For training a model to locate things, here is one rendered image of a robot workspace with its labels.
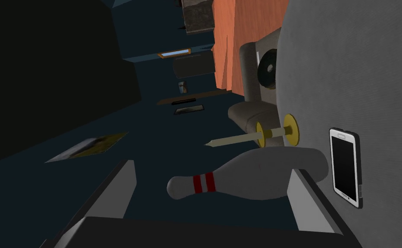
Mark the orange framed blue picture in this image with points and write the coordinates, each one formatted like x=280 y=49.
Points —
x=174 y=53

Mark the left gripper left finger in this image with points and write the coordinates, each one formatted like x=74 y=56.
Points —
x=118 y=193

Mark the beige pointed rod gold discs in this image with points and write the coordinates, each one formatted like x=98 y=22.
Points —
x=235 y=138

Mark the orange wooden cupboard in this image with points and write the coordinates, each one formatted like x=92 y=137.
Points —
x=228 y=41

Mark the black round disc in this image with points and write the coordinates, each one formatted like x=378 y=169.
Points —
x=265 y=69

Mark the white bowling pin red stripes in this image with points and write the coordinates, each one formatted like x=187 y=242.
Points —
x=249 y=174

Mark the small wall picture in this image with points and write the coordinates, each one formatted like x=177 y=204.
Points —
x=182 y=87

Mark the white smartphone black case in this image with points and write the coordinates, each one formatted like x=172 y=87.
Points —
x=344 y=165

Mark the yellow green wall picture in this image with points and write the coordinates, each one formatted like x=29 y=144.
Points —
x=90 y=147

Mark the grey table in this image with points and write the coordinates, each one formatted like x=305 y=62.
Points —
x=342 y=69

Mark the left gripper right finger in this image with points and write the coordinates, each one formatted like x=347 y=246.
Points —
x=306 y=206

